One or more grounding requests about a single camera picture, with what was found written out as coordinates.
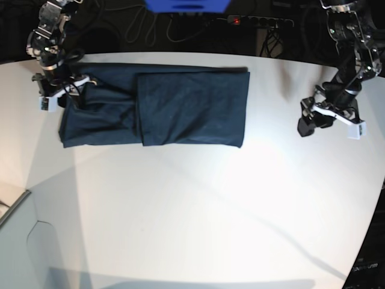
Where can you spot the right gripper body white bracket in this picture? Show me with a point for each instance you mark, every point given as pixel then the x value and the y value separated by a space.
pixel 53 96

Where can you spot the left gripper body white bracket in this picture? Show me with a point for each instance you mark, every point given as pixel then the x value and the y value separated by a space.
pixel 333 102

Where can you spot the dark blue t-shirt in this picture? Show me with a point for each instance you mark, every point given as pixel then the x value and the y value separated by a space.
pixel 157 105

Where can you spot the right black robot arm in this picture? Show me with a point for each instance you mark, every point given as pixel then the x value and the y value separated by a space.
pixel 57 82

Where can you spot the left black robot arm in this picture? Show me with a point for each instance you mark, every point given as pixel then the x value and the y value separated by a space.
pixel 357 42

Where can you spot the black power strip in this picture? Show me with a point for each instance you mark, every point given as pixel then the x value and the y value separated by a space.
pixel 260 22

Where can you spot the blue plastic box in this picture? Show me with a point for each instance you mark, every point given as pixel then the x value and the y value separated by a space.
pixel 187 6

